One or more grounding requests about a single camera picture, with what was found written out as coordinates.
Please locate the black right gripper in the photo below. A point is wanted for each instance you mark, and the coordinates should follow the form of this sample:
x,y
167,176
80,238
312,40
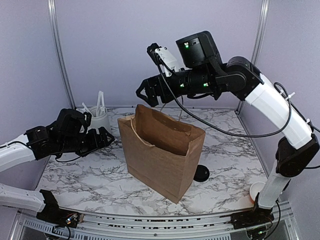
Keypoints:
x,y
153,101

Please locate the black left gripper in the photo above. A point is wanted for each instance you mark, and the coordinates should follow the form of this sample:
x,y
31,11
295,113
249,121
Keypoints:
x,y
94,143

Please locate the brown paper bag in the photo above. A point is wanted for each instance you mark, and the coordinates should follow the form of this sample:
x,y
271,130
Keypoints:
x,y
161,151

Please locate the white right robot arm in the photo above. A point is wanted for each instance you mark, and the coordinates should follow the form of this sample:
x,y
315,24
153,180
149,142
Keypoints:
x,y
295,149

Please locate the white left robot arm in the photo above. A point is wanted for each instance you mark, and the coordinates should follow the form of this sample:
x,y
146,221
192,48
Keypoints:
x,y
18,181

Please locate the white cup with stirrers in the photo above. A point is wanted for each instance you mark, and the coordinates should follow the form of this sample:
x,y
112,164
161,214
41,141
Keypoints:
x,y
99,113

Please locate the black cup lid stack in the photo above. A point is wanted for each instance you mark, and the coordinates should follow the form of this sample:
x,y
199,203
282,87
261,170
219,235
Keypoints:
x,y
202,173

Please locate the white orange paper cup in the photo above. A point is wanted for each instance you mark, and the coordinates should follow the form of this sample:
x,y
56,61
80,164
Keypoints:
x,y
254,189

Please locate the right aluminium frame post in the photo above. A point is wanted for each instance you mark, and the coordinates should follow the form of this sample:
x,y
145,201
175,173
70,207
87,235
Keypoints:
x,y
261,28

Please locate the aluminium frame post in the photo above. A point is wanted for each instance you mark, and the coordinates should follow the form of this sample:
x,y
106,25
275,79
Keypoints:
x,y
261,28
59,52

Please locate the left aluminium frame post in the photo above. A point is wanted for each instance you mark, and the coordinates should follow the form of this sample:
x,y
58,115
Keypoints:
x,y
59,52

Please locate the aluminium front rail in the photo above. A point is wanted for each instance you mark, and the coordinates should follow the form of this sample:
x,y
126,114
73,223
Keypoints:
x,y
217,226

